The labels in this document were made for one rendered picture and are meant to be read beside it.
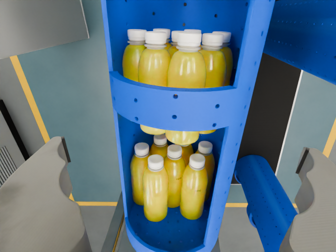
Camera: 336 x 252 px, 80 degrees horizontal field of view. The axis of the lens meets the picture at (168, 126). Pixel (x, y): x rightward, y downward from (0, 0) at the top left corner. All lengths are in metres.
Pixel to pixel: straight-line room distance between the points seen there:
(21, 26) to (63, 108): 0.96
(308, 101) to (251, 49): 1.58
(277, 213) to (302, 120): 0.86
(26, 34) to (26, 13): 0.09
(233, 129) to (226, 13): 0.27
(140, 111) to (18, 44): 0.79
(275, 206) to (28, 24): 1.56
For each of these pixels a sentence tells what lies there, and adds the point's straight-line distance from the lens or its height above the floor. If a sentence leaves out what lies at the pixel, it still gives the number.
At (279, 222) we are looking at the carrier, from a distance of 1.36.
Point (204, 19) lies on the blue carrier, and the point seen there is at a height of 0.97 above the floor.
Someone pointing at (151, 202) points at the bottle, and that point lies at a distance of 0.56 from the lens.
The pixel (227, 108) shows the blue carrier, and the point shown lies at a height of 1.21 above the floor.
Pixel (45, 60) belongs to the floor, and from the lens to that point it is 1.84.
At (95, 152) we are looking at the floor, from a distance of 2.04.
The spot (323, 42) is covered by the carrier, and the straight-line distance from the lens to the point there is 0.79.
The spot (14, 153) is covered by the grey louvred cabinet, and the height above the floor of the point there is 0.16.
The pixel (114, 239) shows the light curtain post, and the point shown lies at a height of 0.85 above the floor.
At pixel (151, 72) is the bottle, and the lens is 0.38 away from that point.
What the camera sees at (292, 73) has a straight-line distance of 1.57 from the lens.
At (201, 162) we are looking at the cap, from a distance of 0.51.
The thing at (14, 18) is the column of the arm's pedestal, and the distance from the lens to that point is 1.07.
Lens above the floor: 1.51
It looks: 61 degrees down
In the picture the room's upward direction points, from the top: 173 degrees counter-clockwise
